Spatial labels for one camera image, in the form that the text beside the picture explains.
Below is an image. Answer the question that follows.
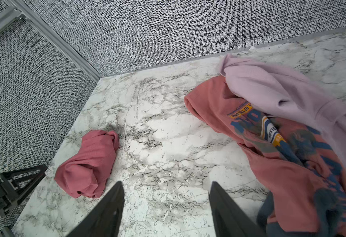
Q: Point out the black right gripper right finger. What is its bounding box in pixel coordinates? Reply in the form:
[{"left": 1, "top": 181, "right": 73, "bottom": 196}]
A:
[{"left": 209, "top": 181, "right": 266, "bottom": 237}]

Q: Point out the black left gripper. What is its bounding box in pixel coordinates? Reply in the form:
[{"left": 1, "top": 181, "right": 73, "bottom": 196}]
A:
[{"left": 0, "top": 165, "right": 47, "bottom": 217}]

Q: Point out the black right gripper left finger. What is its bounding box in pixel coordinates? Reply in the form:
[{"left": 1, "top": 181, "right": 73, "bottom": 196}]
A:
[{"left": 67, "top": 181, "right": 125, "bottom": 237}]

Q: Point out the dark pink plain cloth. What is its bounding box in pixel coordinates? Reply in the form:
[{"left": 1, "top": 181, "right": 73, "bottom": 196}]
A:
[{"left": 54, "top": 130, "right": 120, "bottom": 198}]

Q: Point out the light pink cloth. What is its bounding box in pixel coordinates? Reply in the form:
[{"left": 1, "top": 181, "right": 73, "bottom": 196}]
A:
[{"left": 220, "top": 54, "right": 346, "bottom": 168}]

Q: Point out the salmon printed shirt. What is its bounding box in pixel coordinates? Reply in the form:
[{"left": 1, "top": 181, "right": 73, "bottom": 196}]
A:
[{"left": 184, "top": 76, "right": 346, "bottom": 237}]

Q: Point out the aluminium enclosure frame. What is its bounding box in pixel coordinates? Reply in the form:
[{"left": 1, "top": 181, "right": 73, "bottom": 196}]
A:
[{"left": 0, "top": 0, "right": 102, "bottom": 82}]

